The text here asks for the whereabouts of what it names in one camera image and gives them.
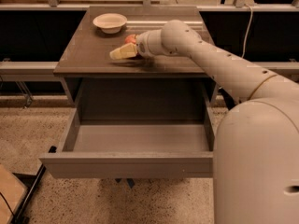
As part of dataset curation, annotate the white cable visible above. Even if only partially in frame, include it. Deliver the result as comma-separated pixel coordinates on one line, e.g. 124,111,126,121
241,3,254,60

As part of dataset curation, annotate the black metal stand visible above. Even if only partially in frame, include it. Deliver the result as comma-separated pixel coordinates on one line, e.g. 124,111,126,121
10,145,58,224

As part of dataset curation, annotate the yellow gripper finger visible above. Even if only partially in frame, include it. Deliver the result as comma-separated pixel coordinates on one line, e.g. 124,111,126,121
109,43,137,60

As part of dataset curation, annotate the white paper bowl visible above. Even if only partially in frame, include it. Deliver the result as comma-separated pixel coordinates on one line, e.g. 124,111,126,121
93,13,127,34

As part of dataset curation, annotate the wooden board lower left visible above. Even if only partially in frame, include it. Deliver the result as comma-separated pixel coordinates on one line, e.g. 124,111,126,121
0,164,27,224

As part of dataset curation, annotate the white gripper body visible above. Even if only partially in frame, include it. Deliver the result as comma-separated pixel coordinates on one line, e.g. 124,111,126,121
136,30,164,58

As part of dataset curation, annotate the metal rail frame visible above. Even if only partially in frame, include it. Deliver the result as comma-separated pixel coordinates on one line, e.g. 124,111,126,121
1,7,299,83

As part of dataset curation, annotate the open grey top drawer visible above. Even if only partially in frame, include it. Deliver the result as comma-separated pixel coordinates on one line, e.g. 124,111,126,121
40,108,216,178

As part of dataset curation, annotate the red apple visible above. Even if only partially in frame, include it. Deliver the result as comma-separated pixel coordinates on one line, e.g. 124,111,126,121
125,35,136,44

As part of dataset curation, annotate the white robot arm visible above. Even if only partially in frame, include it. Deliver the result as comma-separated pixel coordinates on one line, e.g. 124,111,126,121
110,20,299,224

